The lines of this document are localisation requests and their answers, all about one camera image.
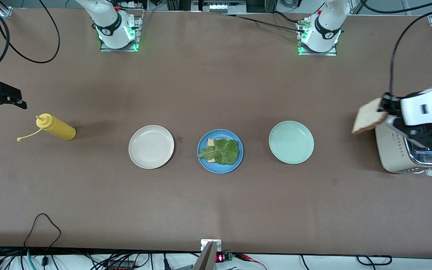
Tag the toasted bread slice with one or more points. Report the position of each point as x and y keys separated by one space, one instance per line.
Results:
x=368 y=118

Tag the yellow mustard squeeze bottle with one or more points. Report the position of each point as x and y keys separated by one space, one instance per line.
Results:
x=62 y=130

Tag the green lettuce leaf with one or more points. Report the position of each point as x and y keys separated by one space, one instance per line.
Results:
x=223 y=152

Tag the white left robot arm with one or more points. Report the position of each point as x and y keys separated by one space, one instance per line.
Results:
x=324 y=22

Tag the pale green round plate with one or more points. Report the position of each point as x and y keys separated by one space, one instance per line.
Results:
x=291 y=142

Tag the beige round plate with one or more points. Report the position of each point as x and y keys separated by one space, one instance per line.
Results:
x=151 y=147

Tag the blue round plate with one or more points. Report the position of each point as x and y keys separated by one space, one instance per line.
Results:
x=219 y=169

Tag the beige chrome toaster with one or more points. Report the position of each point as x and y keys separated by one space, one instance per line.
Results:
x=392 y=157

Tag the plain bread slice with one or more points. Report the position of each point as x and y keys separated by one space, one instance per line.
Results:
x=210 y=142

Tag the grey device with white label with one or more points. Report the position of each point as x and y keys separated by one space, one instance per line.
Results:
x=219 y=6

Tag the red clip leads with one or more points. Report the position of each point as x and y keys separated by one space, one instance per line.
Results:
x=246 y=257

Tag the red LED display module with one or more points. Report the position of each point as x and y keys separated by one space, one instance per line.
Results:
x=220 y=258

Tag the aluminium frame profile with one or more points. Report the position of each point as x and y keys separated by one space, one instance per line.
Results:
x=4 y=9

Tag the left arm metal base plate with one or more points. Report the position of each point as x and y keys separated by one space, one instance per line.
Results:
x=317 y=53

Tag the white bracket at table edge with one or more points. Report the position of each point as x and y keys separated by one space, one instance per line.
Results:
x=218 y=245

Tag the grey metal camera bar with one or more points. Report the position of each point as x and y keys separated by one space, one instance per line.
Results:
x=206 y=258

